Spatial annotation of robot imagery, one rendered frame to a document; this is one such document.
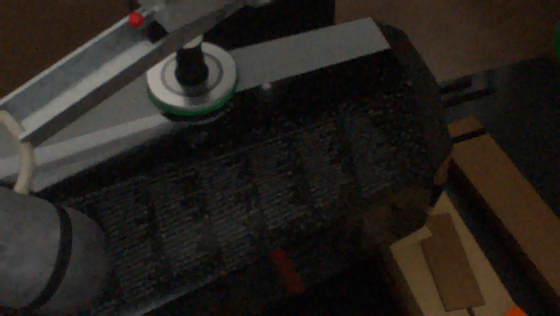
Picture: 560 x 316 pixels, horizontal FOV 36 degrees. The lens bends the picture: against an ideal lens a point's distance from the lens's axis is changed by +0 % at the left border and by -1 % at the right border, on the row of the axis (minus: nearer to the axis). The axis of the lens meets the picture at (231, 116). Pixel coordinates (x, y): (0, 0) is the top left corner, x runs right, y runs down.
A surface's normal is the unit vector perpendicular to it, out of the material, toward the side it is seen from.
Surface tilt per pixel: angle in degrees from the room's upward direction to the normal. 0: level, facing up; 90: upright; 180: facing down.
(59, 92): 8
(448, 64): 0
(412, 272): 0
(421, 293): 0
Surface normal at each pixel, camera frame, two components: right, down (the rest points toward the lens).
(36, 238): 0.71, -0.22
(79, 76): -0.17, -0.57
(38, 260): 0.64, 0.11
